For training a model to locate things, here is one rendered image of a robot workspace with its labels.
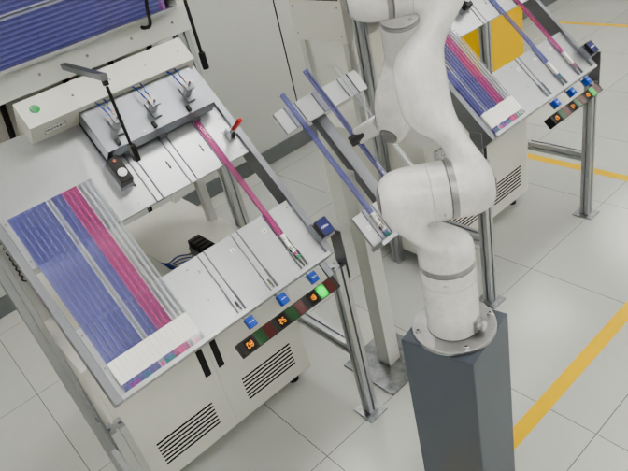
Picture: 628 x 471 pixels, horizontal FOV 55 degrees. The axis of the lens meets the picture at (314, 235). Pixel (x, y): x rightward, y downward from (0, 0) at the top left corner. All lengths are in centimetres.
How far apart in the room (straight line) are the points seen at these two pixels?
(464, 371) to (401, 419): 83
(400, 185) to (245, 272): 61
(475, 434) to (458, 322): 31
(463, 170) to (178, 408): 126
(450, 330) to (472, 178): 37
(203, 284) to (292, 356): 74
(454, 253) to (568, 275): 149
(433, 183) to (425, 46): 25
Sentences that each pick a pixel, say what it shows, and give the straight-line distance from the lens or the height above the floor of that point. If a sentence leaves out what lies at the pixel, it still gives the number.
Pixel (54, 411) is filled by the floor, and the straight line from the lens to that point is 277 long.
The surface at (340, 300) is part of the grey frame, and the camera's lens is 185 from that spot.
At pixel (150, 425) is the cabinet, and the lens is 203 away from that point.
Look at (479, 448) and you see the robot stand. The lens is 158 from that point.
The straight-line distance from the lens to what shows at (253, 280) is 163.
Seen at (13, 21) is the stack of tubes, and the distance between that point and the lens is 167.
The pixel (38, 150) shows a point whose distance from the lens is 172.
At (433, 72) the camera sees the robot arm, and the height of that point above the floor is 129.
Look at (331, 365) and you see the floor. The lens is 241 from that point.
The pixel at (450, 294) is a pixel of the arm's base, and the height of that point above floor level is 85.
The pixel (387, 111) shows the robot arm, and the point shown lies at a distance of 149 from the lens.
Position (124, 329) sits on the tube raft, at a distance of 154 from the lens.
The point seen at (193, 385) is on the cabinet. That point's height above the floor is 34.
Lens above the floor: 169
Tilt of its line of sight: 32 degrees down
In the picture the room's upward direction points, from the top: 14 degrees counter-clockwise
